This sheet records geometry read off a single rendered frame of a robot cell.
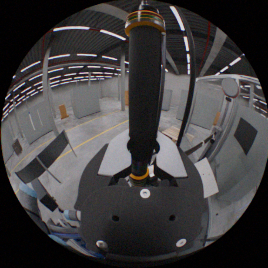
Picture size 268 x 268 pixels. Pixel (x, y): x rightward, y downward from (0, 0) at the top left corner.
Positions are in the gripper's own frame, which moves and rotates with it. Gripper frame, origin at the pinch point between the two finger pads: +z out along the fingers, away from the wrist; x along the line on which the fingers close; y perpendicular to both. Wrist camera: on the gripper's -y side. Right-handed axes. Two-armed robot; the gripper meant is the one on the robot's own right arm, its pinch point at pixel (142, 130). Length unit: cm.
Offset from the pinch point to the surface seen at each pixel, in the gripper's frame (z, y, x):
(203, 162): 15, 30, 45
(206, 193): -6, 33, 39
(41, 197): -26, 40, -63
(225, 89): 31, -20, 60
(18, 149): -35, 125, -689
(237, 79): 27, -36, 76
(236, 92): 22, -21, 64
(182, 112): 462, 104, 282
